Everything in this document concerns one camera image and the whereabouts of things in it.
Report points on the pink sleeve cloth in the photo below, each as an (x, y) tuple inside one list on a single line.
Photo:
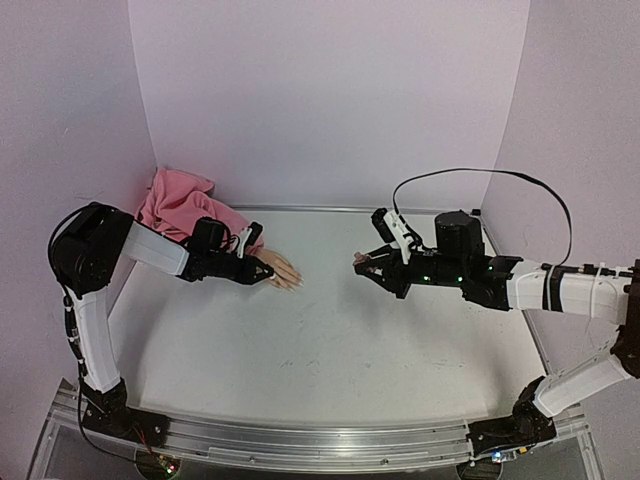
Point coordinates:
[(177, 200)]

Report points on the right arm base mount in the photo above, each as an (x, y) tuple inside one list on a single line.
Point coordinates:
[(526, 426)]

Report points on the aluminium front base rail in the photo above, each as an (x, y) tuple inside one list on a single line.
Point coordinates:
[(311, 448)]

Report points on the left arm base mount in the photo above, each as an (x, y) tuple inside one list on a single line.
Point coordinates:
[(108, 413)]

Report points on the nail polish bottle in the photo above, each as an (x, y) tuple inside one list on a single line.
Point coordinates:
[(360, 258)]

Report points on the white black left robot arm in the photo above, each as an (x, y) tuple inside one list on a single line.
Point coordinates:
[(84, 250)]

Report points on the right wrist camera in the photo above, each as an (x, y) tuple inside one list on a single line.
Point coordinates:
[(396, 232)]

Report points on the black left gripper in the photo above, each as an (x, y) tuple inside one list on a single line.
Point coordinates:
[(249, 276)]

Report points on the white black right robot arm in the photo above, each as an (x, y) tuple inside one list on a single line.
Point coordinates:
[(505, 283)]

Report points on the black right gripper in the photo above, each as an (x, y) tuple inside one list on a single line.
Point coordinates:
[(403, 271)]

